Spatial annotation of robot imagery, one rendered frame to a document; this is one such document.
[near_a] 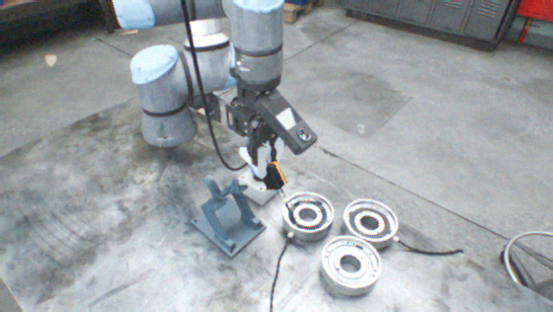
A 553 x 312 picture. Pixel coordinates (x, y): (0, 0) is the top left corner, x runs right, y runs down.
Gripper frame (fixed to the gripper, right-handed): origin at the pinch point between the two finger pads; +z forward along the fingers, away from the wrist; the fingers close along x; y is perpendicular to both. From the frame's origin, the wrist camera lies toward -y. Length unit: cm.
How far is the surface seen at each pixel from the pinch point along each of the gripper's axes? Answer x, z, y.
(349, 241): -3.7, 10.1, -17.3
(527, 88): -279, 94, -15
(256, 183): -1.7, 8.6, 5.9
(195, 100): -58, 58, 114
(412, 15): -322, 76, 108
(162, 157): 5.0, 13.2, 33.8
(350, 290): 4.6, 10.2, -23.0
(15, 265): 42, 13, 27
